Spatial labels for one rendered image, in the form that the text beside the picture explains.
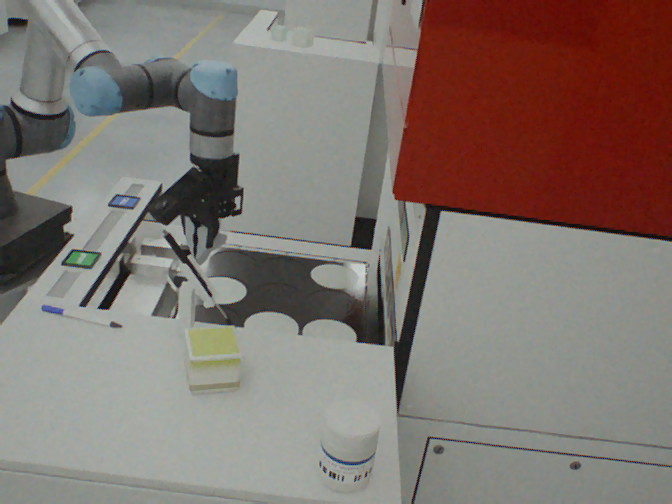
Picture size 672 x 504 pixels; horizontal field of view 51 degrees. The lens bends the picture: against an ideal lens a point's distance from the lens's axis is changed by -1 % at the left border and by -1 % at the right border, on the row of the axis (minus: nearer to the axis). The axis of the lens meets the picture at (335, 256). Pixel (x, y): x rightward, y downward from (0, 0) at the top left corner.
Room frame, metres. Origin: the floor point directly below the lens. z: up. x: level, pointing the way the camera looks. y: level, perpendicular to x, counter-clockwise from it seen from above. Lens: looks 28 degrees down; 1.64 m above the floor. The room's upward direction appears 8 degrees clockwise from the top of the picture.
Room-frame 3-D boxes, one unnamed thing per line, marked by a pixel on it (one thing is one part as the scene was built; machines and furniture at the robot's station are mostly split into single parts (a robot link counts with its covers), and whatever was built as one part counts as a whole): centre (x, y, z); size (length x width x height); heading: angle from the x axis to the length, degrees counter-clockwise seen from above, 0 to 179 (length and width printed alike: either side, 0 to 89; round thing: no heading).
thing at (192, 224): (1.14, 0.25, 1.03); 0.06 x 0.03 x 0.09; 143
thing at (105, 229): (1.23, 0.47, 0.89); 0.55 x 0.09 x 0.14; 2
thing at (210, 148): (1.13, 0.24, 1.21); 0.08 x 0.08 x 0.05
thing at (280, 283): (1.18, 0.10, 0.90); 0.34 x 0.34 x 0.01; 2
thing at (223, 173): (1.14, 0.23, 1.13); 0.09 x 0.08 x 0.12; 143
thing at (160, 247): (1.31, 0.37, 0.89); 0.08 x 0.03 x 0.03; 92
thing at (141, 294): (1.15, 0.37, 0.87); 0.36 x 0.08 x 0.03; 2
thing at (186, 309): (0.93, 0.20, 1.03); 0.06 x 0.04 x 0.13; 92
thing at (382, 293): (1.20, -0.11, 0.89); 0.44 x 0.02 x 0.10; 2
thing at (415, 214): (1.37, -0.12, 1.02); 0.82 x 0.03 x 0.40; 2
